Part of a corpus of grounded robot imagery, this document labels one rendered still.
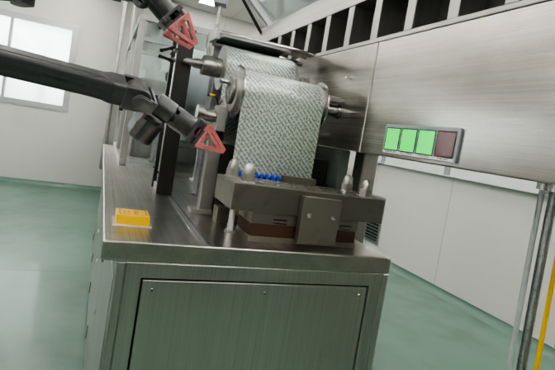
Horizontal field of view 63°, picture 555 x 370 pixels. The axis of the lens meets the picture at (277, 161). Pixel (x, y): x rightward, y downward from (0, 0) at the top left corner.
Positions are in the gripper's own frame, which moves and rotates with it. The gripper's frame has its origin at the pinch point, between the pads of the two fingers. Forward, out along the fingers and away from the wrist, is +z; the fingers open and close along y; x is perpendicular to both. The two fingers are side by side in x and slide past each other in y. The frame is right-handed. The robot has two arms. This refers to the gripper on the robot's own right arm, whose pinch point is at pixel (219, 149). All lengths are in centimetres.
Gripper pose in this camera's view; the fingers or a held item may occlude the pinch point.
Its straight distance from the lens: 116.8
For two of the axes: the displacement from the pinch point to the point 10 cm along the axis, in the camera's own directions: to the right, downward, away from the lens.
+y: 3.3, 1.1, -9.4
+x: 5.7, -8.2, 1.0
